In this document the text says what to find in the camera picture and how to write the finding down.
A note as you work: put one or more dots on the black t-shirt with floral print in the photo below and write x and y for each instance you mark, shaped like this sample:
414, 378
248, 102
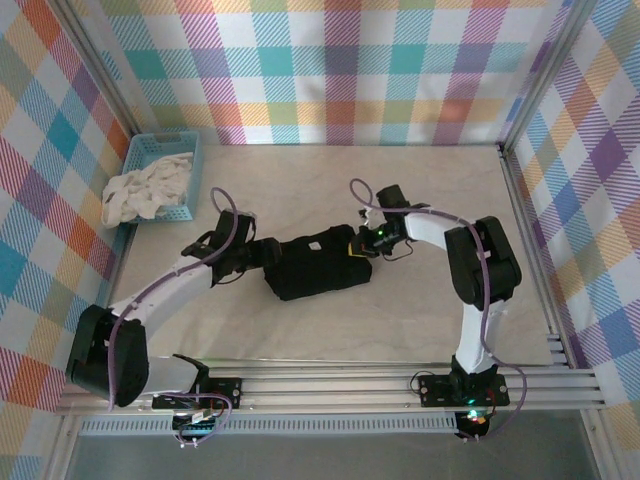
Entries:
320, 265

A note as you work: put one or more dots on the blue plastic basket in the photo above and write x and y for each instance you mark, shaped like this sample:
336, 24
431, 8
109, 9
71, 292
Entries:
195, 175

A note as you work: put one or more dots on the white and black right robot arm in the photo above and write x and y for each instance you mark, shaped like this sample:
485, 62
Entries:
425, 227

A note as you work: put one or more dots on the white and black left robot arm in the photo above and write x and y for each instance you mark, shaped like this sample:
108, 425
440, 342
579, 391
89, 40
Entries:
165, 290

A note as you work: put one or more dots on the white crumpled t-shirt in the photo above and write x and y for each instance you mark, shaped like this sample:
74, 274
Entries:
150, 185

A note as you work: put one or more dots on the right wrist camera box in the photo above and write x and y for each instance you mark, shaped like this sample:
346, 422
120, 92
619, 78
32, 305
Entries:
367, 215

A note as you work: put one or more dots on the aluminium side rail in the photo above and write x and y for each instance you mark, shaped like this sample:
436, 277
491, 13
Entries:
530, 235
112, 280

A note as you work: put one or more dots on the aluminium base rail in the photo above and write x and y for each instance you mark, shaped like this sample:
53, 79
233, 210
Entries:
325, 392

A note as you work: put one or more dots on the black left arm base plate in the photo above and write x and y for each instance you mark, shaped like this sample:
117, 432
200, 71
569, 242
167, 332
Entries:
230, 392

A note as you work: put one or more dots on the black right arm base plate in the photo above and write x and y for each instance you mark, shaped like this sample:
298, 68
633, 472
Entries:
435, 390

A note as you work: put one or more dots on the aluminium frame post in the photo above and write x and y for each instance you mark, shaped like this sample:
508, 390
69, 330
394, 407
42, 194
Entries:
100, 75
547, 75

